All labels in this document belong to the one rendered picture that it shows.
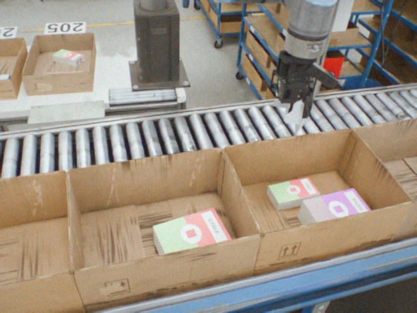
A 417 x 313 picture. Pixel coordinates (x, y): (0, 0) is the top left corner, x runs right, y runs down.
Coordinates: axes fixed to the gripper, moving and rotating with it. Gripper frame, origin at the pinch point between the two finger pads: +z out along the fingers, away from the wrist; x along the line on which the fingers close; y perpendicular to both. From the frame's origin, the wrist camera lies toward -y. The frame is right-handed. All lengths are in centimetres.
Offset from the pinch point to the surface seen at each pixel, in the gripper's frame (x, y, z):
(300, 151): -0.4, -4.4, 11.9
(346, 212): 20.8, -8.4, 15.3
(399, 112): -39, -78, 36
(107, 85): -85, 44, 36
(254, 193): 3.5, 9.7, 22.1
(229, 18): -280, -82, 95
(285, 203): 11.0, 3.8, 19.6
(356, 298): 30, -18, 49
